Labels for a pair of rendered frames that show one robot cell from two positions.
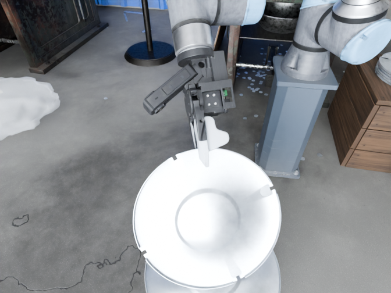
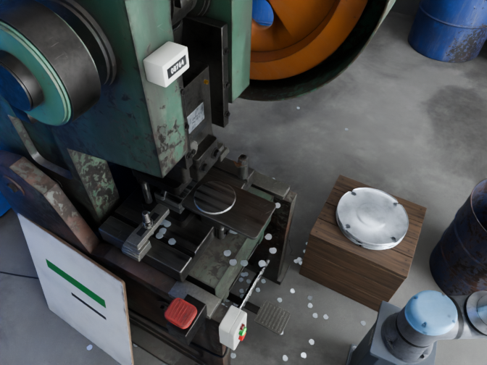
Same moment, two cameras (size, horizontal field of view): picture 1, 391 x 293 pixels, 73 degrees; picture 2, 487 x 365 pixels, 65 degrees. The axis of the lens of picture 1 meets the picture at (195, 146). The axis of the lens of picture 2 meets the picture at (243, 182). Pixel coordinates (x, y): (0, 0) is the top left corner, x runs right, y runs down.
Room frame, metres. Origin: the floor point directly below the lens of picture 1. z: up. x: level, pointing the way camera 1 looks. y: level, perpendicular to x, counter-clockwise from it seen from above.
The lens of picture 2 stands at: (1.21, 0.19, 1.67)
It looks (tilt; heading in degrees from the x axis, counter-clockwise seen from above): 49 degrees down; 286
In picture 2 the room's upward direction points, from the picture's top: 2 degrees clockwise
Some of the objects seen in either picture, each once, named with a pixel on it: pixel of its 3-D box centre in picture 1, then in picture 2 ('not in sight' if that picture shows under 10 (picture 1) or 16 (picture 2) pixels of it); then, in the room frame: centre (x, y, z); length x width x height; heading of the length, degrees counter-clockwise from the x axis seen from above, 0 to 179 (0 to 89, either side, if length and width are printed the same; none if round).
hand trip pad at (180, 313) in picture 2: not in sight; (182, 317); (1.45, -0.12, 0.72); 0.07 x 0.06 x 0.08; 168
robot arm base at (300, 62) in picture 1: (308, 55); (411, 332); (0.82, -0.36, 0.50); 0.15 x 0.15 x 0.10
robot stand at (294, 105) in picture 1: (287, 122); (384, 358); (0.82, -0.36, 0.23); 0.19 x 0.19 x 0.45; 82
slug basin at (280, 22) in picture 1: (281, 17); not in sight; (1.61, -0.49, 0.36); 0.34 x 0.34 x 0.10
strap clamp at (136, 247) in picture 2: not in sight; (146, 225); (1.64, -0.33, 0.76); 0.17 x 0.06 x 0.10; 78
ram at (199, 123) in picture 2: not in sight; (182, 120); (1.57, -0.48, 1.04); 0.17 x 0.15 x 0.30; 168
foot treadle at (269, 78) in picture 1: (273, 64); (222, 292); (1.47, -0.46, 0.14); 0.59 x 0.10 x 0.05; 168
